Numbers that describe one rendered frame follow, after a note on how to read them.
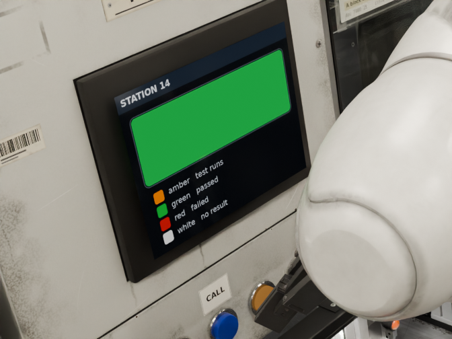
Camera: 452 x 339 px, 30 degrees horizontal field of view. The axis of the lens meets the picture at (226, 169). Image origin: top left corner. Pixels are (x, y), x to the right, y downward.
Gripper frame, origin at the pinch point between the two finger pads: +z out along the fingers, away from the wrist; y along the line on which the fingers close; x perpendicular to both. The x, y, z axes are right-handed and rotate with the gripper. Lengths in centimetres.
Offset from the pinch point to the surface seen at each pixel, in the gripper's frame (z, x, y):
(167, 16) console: -18.6, -22.2, -8.9
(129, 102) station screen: -15.0, -21.8, -0.2
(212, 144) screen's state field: -10.5, -13.4, -5.2
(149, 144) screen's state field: -11.8, -18.7, 0.0
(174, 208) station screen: -6.5, -14.1, 0.6
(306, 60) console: -13.1, -7.8, -20.6
